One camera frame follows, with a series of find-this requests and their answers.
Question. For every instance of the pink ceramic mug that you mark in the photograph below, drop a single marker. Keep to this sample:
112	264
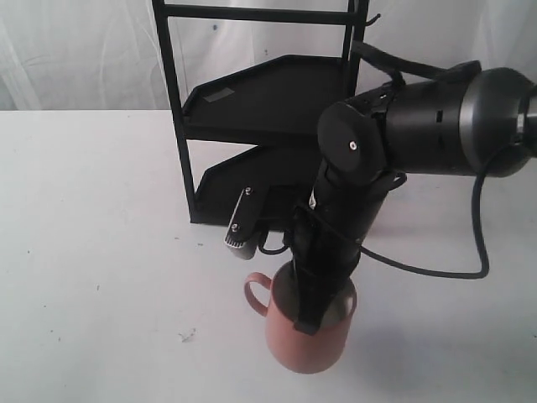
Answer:
298	348

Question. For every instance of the white backdrop curtain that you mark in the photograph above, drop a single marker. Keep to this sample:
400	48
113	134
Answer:
105	54

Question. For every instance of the black metal shelf rack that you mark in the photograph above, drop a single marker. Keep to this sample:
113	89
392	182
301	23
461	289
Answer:
272	108

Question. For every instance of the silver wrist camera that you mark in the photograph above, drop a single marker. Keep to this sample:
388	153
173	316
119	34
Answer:
244	228

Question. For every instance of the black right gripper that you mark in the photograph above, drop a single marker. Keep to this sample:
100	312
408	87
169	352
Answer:
327	233

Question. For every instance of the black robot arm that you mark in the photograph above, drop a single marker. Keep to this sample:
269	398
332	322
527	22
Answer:
467	121

